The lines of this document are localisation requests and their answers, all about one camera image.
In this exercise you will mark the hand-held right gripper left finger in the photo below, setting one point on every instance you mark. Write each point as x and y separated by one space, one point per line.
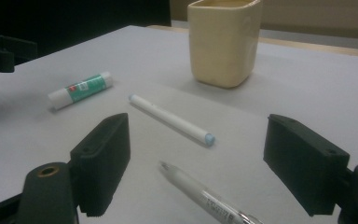
101 161

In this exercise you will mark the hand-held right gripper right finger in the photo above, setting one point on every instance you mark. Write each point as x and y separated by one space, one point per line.
304 168

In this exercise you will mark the white and green glue stick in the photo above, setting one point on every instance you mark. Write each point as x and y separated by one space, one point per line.
80 89

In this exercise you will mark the white pen with blue ends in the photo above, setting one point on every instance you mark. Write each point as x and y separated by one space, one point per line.
167 118

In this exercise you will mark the clear ballpoint pen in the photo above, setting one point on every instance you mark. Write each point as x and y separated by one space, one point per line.
192 186

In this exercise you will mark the cream square cup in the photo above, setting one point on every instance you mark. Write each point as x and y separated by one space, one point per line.
223 46

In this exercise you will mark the black curtain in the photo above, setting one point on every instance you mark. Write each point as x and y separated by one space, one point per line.
74 18

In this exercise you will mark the white table sheet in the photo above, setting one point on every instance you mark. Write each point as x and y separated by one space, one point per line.
292 93

